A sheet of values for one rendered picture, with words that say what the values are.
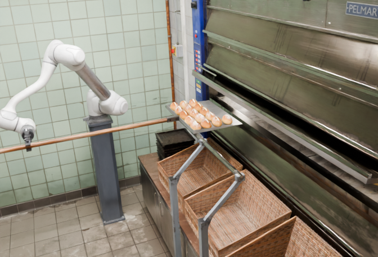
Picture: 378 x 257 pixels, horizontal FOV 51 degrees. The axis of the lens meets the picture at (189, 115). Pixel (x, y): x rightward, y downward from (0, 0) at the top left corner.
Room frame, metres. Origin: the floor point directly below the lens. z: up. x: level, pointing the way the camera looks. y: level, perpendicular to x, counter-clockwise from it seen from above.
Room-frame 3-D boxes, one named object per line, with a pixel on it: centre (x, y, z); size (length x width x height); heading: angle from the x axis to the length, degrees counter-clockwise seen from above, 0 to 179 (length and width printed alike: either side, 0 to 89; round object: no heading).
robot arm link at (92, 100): (3.12, 0.76, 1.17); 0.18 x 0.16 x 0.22; 57
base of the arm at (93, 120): (3.12, 0.79, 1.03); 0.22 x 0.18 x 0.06; 111
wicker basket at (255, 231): (2.07, -0.25, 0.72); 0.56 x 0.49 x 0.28; 20
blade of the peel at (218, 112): (2.65, -0.09, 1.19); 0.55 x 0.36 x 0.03; 21
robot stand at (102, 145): (3.13, 0.77, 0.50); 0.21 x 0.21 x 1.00; 21
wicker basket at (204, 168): (2.62, -0.05, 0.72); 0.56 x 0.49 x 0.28; 21
